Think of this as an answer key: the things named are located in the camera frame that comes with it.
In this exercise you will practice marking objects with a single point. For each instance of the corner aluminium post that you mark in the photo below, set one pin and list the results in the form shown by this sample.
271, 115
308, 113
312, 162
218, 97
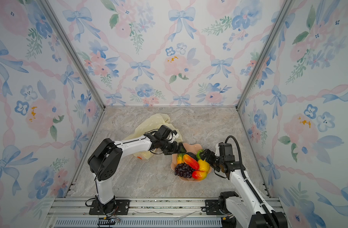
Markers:
57, 26
281, 18

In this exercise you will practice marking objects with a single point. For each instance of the aluminium front rail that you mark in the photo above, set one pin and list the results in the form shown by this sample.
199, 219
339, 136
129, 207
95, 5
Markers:
143, 213

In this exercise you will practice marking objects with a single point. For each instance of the green custard apple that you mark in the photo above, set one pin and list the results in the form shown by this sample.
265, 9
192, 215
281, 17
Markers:
198, 155

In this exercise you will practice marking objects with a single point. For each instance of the left corner aluminium post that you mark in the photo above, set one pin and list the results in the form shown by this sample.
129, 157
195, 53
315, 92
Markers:
57, 26

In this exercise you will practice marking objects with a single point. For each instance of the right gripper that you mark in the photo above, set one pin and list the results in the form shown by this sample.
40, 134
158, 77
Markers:
211, 154

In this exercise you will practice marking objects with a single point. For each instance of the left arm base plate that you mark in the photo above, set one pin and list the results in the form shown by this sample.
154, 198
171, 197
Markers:
114, 207

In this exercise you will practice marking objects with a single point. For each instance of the dark avocado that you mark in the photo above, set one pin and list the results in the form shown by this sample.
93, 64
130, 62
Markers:
192, 155

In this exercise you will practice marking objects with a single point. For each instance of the green yellow cucumber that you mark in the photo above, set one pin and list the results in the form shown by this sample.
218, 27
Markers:
180, 159

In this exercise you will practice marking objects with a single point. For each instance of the right corner aluminium post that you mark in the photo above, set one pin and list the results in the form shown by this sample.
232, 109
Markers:
281, 18

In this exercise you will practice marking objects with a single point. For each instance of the purple grape bunch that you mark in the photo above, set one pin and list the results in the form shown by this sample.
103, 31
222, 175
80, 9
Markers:
183, 170

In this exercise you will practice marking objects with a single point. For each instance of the yellow plastic bag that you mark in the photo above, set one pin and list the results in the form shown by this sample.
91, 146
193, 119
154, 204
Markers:
151, 128

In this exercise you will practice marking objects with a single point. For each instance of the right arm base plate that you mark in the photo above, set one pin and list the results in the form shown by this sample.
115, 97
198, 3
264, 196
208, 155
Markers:
215, 207

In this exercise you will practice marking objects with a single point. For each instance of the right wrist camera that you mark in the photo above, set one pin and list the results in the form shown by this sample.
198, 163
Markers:
226, 152

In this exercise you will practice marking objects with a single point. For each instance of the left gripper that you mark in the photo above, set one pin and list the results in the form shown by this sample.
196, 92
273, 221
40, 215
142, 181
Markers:
174, 150

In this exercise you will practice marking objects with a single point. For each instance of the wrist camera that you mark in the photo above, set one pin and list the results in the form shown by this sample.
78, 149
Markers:
165, 133
226, 152

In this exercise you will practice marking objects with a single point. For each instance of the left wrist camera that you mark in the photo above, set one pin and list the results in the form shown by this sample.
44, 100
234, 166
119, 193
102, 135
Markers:
165, 133

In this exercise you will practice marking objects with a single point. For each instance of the red yellow peach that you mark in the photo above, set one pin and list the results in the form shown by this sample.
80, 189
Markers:
199, 175

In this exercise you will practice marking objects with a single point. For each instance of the yellow lemon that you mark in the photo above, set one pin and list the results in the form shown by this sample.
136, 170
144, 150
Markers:
204, 166

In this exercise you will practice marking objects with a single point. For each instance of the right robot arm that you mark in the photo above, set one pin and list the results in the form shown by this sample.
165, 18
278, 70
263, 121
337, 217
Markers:
249, 208

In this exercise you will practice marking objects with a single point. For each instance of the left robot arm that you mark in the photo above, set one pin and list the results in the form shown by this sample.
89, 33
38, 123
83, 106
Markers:
104, 162

